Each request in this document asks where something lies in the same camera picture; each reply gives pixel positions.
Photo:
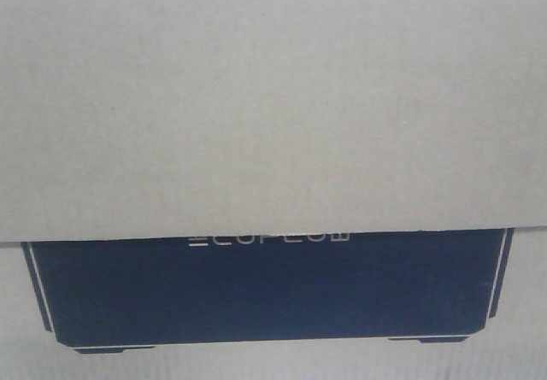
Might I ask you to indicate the brown EcoFlow cardboard box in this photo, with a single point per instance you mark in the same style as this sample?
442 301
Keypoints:
149 118

